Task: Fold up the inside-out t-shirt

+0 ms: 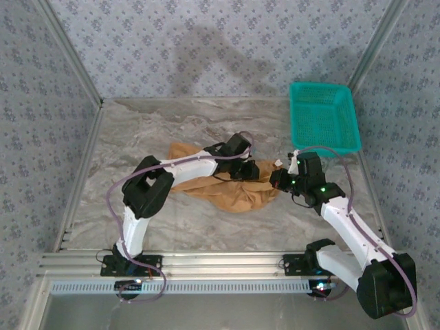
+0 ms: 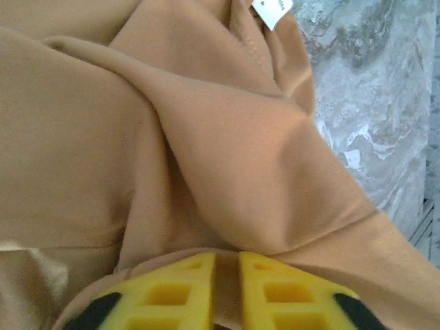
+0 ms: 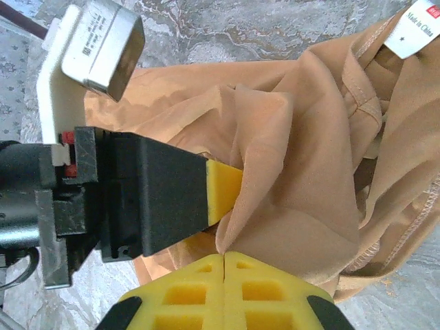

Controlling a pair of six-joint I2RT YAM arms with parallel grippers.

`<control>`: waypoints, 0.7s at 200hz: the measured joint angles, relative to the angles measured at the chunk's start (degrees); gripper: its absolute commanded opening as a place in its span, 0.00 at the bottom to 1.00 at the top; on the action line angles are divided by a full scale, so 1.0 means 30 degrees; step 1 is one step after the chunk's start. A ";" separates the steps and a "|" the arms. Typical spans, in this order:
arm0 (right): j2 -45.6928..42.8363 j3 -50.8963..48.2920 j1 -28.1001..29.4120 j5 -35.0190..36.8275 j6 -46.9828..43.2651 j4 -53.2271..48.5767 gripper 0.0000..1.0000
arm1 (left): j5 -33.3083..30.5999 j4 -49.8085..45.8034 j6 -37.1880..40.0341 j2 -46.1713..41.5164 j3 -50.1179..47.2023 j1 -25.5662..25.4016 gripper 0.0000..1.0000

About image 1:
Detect aluminium table side rail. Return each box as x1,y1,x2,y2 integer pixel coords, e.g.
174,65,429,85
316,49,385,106
52,102,106,254
355,151,393,252

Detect tan brown t-shirt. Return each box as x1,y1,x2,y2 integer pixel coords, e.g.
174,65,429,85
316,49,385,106
167,141,283,213

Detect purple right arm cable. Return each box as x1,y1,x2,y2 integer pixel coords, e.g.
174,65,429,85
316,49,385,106
297,145,419,317

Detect aluminium frame post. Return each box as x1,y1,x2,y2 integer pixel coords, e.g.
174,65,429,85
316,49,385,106
36,0,105,107
346,0,410,91

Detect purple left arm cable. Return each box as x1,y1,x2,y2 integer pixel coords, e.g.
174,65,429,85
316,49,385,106
105,130,256,305

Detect teal plastic basket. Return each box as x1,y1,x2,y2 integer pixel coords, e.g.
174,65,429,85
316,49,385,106
288,81,362,159

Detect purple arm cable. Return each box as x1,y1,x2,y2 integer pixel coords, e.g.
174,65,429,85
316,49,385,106
297,145,419,317
105,130,256,305

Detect black controller board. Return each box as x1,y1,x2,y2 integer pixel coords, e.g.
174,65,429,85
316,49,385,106
308,279,337,300
114,279,144,299

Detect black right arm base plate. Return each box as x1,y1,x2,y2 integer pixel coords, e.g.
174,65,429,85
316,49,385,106
283,253,347,277

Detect grey slotted cable duct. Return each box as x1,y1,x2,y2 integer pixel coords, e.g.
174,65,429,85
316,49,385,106
50,278,316,296

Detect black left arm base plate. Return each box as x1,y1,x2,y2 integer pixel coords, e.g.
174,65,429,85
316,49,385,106
100,254,163,277

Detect aluminium frame leg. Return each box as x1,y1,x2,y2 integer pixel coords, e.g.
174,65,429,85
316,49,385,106
407,277,432,330
19,277,52,330

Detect black right controller board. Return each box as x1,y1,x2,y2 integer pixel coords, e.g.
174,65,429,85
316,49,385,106
308,279,337,300

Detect aluminium mounting rail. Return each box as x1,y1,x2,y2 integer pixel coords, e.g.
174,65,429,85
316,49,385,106
36,252,412,278

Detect black left controller board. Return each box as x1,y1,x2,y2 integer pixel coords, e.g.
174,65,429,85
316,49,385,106
114,279,144,299

